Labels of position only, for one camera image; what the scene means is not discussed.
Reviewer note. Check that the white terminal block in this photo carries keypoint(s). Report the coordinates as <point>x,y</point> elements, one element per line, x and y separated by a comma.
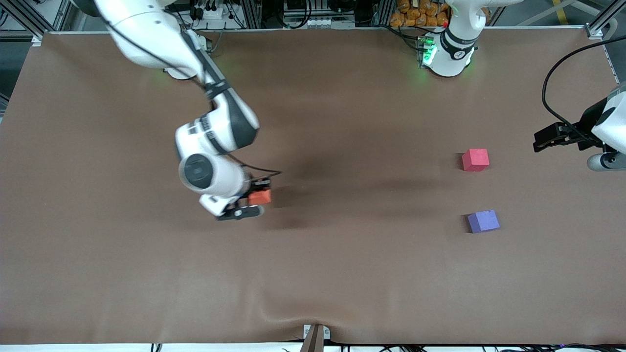
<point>332,22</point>

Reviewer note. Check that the aluminium frame profile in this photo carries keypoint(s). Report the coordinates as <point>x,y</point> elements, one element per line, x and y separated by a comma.
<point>29,19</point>
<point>606,14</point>

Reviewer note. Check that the metal bracket with brown strip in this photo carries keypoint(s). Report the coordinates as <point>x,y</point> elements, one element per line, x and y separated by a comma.
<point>315,340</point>

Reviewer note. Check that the orange foam block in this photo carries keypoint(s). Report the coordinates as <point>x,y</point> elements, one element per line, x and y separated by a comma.
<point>260,196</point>

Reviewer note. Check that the red foam block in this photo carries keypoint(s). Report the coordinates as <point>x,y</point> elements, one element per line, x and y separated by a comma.
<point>475,160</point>

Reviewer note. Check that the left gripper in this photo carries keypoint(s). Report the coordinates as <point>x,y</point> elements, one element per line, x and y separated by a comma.
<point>585,130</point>

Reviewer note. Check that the purple foam block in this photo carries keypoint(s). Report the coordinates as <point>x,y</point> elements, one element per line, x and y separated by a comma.
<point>483,221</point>

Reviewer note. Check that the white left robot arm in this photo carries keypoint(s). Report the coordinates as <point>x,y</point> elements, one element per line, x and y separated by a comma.
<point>452,61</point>

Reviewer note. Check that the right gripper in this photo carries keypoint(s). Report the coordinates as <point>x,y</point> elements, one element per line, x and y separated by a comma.
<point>255,187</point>

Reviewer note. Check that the brown table mat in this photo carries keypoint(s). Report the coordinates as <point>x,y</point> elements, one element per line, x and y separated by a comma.
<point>342,269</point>

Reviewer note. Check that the white corner bracket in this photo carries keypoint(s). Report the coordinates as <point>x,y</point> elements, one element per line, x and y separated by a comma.
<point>37,40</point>
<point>596,32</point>

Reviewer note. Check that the white power strip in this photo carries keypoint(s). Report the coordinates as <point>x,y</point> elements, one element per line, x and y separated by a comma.
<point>212,13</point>

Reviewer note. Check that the aluminium frame post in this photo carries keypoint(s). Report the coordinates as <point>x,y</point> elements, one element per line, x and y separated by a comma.
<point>250,13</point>
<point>384,12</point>

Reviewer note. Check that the orange mesh bag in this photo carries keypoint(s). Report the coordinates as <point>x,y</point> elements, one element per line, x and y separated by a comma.
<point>415,17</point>

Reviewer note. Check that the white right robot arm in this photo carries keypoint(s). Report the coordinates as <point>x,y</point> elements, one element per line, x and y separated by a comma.
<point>146,34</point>

